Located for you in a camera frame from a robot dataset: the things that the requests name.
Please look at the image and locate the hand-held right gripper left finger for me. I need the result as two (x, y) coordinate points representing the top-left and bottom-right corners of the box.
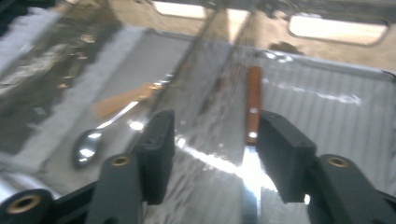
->
(85, 109), (176, 224)

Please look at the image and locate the smoky transparent plastic bin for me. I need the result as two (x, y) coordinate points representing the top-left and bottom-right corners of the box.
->
(0, 0), (237, 224)
(146, 0), (396, 224)

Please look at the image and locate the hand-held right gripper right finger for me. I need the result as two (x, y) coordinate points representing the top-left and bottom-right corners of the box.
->
(255, 110), (396, 224)

